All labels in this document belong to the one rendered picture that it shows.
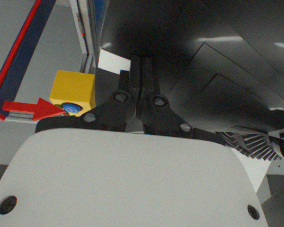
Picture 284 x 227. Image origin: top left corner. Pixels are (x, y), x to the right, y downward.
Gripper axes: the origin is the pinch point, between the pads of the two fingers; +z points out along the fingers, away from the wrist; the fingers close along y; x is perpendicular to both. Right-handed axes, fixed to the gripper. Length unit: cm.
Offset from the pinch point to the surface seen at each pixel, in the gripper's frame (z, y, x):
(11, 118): 39, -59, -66
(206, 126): 2.4, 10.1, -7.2
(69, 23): 112, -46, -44
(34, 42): 9.0, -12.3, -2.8
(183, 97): 1.6, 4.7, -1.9
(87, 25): 36.1, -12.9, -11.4
